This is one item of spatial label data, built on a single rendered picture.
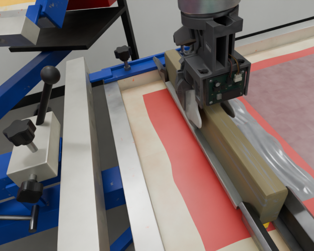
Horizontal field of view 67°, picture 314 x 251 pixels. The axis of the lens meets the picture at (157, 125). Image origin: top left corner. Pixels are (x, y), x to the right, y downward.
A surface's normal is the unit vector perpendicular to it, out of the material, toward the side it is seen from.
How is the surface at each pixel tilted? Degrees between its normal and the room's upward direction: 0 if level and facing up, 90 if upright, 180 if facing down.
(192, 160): 0
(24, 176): 90
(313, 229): 45
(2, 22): 32
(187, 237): 0
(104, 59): 90
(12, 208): 0
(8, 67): 90
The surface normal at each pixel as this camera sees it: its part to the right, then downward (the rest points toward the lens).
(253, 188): -0.96, 0.27
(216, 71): 0.26, 0.63
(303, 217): -0.78, -0.31
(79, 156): -0.15, -0.73
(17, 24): -0.26, -0.25
